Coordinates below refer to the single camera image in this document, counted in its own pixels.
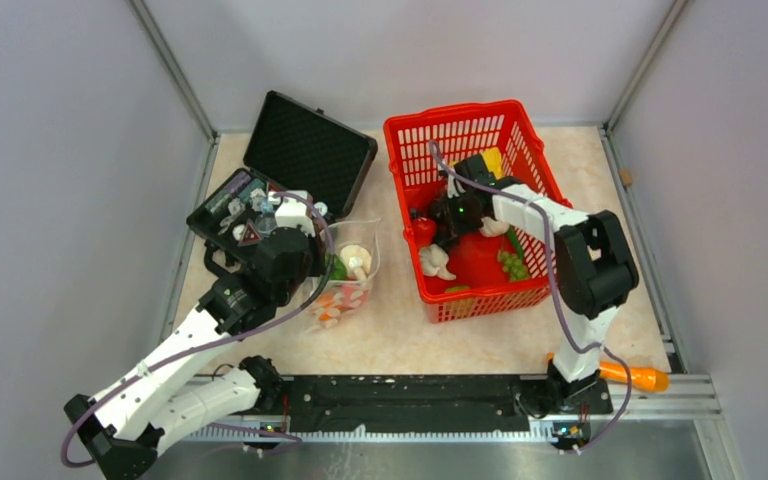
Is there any black poker chip case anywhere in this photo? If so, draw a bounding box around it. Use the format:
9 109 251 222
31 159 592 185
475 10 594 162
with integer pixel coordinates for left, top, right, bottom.
185 90 379 291

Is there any orange fruit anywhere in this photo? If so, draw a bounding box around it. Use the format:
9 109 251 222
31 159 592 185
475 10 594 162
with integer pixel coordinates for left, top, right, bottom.
311 285 369 328

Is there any green grape bunch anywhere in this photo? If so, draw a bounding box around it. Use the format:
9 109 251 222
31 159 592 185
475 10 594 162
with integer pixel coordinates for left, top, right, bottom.
497 250 530 283

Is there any orange handled tool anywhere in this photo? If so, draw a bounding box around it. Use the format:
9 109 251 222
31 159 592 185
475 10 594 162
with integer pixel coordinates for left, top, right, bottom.
547 353 670 397

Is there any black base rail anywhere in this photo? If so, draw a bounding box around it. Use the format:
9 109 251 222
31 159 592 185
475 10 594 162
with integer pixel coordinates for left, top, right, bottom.
241 374 614 444

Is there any red plastic basket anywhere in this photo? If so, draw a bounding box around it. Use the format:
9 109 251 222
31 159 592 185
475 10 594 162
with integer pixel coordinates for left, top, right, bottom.
383 99 567 323

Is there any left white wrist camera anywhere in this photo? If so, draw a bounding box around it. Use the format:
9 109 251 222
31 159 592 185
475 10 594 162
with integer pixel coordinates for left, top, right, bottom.
267 190 318 237

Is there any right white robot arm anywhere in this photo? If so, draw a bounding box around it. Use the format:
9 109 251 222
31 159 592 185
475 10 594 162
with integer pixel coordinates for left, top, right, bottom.
422 149 639 412

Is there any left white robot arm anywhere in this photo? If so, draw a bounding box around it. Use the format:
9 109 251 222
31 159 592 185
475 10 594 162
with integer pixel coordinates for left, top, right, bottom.
60 227 326 479

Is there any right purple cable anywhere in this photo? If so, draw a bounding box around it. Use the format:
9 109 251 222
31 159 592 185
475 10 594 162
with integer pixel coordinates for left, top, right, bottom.
427 140 633 455

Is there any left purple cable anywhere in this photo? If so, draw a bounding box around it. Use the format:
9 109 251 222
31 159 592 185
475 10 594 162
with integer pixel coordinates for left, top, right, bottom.
59 190 338 469

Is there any clear zip top bag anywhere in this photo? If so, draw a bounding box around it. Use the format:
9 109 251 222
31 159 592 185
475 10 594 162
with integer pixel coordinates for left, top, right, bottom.
305 218 381 332

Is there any white mushroom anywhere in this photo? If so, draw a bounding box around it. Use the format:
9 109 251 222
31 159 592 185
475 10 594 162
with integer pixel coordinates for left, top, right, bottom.
419 244 456 281
339 244 372 282

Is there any green bell pepper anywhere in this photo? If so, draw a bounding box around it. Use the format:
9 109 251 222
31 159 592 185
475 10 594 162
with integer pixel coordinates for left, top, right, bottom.
328 255 348 281

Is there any purple cable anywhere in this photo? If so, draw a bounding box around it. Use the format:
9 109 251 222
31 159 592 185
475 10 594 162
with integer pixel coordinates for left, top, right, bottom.
427 140 633 455
59 190 338 469

